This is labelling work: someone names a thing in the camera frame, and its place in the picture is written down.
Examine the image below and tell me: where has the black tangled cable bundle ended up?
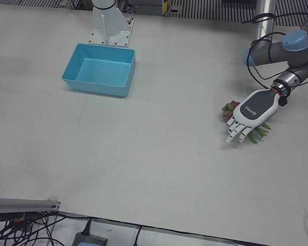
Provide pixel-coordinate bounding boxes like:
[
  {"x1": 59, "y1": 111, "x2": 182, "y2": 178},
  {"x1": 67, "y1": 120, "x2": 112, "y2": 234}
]
[{"x1": 0, "y1": 210, "x2": 93, "y2": 246}]

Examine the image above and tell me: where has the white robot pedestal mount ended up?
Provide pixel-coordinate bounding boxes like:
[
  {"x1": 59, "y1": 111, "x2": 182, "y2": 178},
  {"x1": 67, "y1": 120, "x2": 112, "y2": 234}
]
[{"x1": 88, "y1": 0, "x2": 136, "y2": 48}]

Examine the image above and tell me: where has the black power strip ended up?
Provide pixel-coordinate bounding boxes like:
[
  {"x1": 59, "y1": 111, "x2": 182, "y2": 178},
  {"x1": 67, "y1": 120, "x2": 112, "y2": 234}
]
[{"x1": 0, "y1": 211, "x2": 43, "y2": 225}]

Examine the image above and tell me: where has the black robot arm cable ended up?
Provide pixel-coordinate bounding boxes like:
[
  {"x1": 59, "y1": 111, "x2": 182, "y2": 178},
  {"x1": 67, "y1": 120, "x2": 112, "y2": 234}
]
[{"x1": 242, "y1": 12, "x2": 308, "y2": 91}]

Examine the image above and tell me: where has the black short hanging cable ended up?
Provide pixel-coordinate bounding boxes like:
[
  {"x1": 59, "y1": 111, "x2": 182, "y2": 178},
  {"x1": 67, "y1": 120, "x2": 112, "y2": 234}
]
[{"x1": 132, "y1": 225, "x2": 144, "y2": 246}]

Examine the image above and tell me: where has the white grey robot hand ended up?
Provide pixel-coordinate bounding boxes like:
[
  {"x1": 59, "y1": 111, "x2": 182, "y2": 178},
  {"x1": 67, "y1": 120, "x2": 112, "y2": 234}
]
[{"x1": 225, "y1": 89, "x2": 282, "y2": 144}]

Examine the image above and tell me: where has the black table edge cable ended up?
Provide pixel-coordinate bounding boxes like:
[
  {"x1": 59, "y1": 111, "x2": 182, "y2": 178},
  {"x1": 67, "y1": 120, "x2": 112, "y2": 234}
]
[{"x1": 59, "y1": 211, "x2": 272, "y2": 246}]

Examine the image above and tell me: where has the aluminium profile rail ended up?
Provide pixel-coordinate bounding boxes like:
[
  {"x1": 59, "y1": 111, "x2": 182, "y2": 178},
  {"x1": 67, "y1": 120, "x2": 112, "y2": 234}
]
[{"x1": 0, "y1": 197, "x2": 61, "y2": 215}]

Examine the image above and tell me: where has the light blue plastic bin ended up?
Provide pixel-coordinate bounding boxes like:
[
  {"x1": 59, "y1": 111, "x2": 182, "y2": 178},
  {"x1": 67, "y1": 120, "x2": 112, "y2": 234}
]
[{"x1": 61, "y1": 43, "x2": 137, "y2": 99}]

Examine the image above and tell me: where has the red green dragon fruit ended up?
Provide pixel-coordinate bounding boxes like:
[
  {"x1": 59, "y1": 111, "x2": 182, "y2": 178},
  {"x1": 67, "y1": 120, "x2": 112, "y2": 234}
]
[{"x1": 221, "y1": 100, "x2": 272, "y2": 145}]

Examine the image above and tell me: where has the grey power adapter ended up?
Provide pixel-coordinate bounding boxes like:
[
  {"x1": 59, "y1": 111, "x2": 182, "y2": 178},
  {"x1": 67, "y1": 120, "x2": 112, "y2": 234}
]
[{"x1": 71, "y1": 231, "x2": 109, "y2": 246}]

